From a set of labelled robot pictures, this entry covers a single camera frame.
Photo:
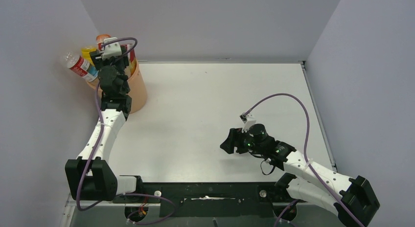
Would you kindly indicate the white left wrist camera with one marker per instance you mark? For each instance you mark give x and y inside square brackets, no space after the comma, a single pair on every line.
[110,48]

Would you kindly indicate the orange plastic bin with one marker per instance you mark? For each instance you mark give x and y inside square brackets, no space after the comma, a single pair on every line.
[138,91]

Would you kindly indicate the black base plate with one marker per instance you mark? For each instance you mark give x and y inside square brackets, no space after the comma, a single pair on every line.
[225,199]

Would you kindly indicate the aluminium frame rail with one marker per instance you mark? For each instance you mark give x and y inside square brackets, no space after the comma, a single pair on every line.
[68,213]

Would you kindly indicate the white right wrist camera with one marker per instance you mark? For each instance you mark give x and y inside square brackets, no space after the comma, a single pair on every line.
[249,120]

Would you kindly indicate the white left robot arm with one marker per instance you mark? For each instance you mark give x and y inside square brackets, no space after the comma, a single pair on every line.
[89,175]

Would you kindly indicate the yellow-label bottle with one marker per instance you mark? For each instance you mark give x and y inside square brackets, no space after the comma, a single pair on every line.
[85,52]

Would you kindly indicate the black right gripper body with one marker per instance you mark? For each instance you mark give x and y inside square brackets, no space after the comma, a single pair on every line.
[247,143]

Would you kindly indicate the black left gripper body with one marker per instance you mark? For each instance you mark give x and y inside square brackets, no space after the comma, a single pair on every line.
[118,63]

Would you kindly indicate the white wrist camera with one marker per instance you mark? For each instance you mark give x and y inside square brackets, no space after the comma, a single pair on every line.
[249,120]
[110,48]

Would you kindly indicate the orange drink bottle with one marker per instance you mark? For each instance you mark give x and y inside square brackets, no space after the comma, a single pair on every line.
[100,40]

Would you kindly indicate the red-label bottle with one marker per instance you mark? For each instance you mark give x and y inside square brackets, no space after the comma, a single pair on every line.
[79,65]

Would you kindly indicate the red-yellow label bottle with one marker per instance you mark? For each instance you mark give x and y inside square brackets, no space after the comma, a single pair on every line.
[132,62]

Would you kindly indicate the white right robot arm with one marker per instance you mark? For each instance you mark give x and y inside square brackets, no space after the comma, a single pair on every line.
[353,200]

